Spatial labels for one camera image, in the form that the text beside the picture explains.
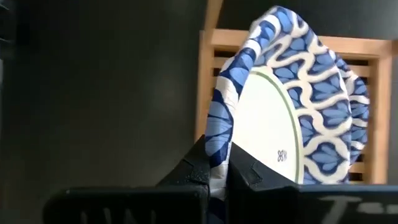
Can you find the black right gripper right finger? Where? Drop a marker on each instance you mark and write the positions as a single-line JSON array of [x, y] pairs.
[[280, 202]]

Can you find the blue white patterned paper bowl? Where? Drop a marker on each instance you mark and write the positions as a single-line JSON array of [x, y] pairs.
[[264, 124]]

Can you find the wooden slatted shelf rack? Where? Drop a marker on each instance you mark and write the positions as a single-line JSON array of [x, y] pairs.
[[342, 46]]

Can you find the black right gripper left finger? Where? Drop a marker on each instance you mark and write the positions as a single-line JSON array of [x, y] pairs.
[[174, 202]]

